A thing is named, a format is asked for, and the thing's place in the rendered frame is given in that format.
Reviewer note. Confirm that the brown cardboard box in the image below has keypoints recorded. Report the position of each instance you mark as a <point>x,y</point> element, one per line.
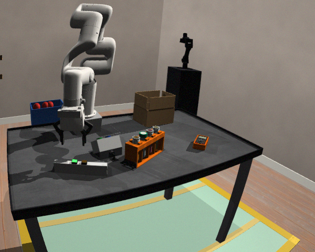
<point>150,109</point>

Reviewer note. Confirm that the orange tube holder plate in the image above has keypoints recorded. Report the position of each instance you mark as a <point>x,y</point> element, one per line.
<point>131,150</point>

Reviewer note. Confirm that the orange pocket multimeter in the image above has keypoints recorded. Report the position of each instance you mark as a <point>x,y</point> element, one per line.
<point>200,142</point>

